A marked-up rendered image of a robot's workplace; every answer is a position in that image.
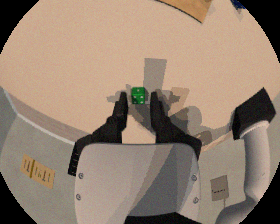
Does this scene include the green die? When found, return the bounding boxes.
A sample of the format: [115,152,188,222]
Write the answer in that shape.
[131,87,145,104]

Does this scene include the tan mat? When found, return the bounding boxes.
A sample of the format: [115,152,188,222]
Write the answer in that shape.
[157,0,212,23]

